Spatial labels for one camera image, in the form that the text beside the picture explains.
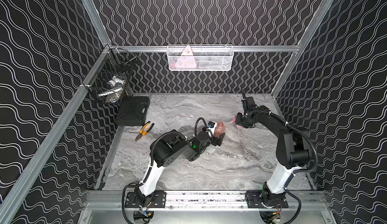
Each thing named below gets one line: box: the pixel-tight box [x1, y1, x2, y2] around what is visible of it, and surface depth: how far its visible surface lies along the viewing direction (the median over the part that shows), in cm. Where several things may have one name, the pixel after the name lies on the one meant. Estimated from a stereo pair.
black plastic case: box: [115, 96, 151, 127], surface depth 108 cm
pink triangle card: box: [174, 44, 197, 69], surface depth 91 cm
